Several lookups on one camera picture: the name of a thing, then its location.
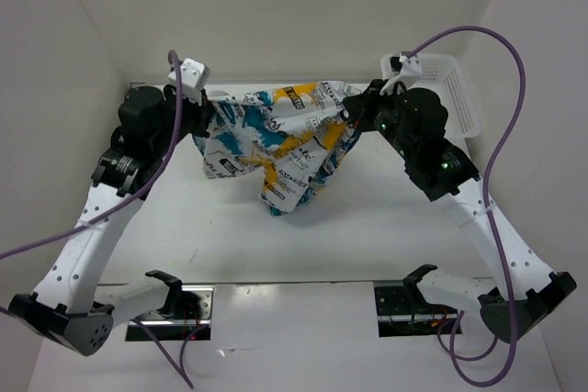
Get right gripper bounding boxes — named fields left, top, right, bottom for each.
left=344, top=78, right=416, bottom=158

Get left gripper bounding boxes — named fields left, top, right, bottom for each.
left=157, top=84, right=220, bottom=153

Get printed white yellow teal shorts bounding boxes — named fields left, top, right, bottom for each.
left=193, top=81, right=360, bottom=216

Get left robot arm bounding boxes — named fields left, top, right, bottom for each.
left=8, top=84, right=213, bottom=356

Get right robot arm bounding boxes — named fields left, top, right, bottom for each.
left=343, top=80, right=577, bottom=343

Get white plastic basket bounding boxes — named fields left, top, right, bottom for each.
left=409, top=53, right=481, bottom=139

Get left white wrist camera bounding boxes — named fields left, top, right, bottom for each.
left=167, top=59, right=210, bottom=106

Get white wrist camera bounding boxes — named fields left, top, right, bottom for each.
left=380, top=53, right=423, bottom=95
left=167, top=59, right=210, bottom=106

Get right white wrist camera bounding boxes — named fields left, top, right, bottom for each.
left=380, top=53, right=423, bottom=95

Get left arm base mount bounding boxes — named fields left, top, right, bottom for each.
left=138, top=285, right=215, bottom=342

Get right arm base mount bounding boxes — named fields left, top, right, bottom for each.
left=373, top=281, right=457, bottom=338

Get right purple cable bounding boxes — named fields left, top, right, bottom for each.
left=410, top=25, right=526, bottom=386

